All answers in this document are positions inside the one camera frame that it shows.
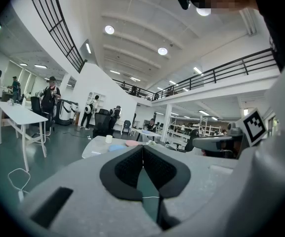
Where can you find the black balcony railing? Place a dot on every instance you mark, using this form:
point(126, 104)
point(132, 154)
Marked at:
point(144, 94)
point(214, 76)
point(81, 67)

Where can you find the white storage racks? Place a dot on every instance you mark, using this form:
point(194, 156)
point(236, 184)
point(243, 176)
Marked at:
point(176, 133)

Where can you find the blue plate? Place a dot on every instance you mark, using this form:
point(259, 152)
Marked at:
point(117, 147)

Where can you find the pink plate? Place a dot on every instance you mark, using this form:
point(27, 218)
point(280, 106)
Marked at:
point(133, 143)

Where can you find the white wall shelf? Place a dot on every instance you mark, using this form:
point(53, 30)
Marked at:
point(100, 99)

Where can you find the blue chair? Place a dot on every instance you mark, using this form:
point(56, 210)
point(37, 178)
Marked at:
point(127, 125)

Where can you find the cream cup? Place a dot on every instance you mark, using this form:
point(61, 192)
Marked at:
point(109, 139)

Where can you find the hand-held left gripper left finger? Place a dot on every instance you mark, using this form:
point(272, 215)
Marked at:
point(88, 194)

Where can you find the person's black shirt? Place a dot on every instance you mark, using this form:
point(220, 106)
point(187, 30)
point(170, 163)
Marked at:
point(280, 21)

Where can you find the round ceiling lamp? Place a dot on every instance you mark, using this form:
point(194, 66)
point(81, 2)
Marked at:
point(203, 11)
point(162, 51)
point(109, 29)

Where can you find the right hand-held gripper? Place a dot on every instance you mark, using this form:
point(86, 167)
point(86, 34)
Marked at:
point(252, 128)

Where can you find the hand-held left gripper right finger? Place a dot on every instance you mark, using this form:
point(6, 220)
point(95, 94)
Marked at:
point(201, 186)

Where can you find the black office chair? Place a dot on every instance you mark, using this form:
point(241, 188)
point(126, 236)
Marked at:
point(191, 142)
point(102, 122)
point(35, 105)

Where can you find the white robot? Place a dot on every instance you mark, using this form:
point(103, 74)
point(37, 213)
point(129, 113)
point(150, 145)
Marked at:
point(64, 112)

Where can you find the person's right hand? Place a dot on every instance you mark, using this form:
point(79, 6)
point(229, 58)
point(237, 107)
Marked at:
point(203, 152)

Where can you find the pale blue dish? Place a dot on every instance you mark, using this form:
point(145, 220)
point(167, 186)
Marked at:
point(145, 131)

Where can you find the white flower bouquet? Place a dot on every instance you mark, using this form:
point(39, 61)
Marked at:
point(152, 143)

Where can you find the white table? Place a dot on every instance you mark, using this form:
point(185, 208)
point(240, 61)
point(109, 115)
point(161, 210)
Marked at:
point(21, 113)
point(136, 130)

